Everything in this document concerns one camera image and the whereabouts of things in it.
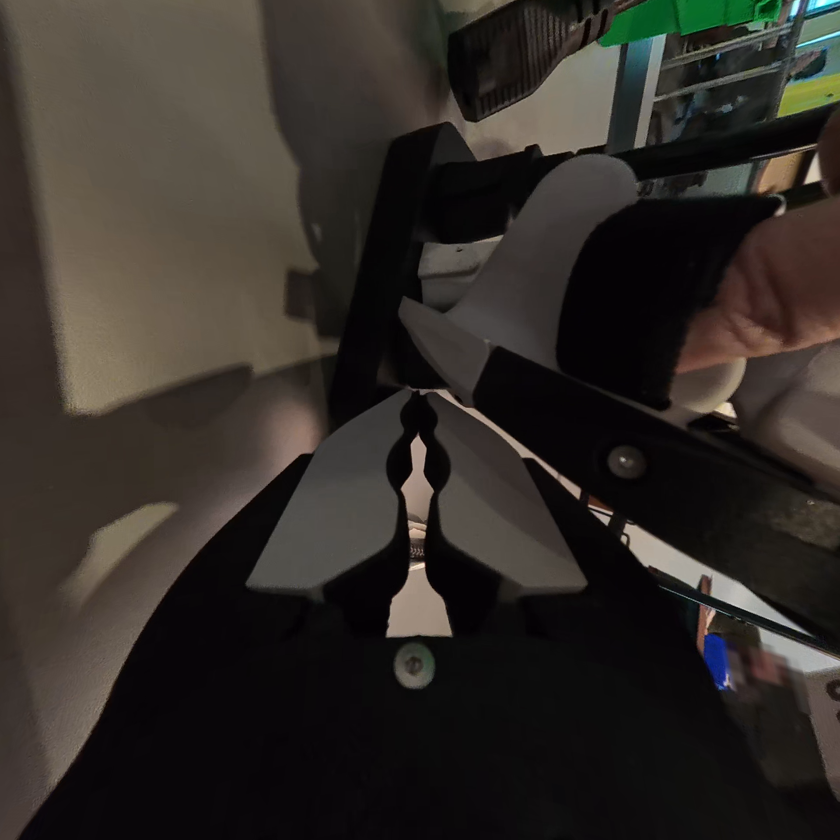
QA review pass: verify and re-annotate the metal storage rack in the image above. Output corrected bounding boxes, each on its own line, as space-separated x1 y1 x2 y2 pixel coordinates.
607 0 828 155

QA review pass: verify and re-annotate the yellow sign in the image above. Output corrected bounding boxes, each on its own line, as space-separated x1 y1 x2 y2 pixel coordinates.
777 72 840 119

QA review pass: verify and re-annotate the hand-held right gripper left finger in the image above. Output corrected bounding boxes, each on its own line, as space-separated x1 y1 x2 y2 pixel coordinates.
246 390 424 603

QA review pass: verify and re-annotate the green plastic bin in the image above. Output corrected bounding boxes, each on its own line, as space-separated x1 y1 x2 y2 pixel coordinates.
598 0 805 48

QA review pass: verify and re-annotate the person's left hand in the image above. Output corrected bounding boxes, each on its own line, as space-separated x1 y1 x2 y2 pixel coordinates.
675 112 840 375

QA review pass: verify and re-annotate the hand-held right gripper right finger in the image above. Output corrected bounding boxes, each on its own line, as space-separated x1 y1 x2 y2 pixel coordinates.
422 392 588 599

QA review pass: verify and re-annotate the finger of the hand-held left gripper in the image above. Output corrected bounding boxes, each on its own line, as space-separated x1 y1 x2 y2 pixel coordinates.
398 295 493 408

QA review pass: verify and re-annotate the ribbed black plug with cable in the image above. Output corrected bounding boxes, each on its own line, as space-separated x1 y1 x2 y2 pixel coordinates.
448 0 631 123

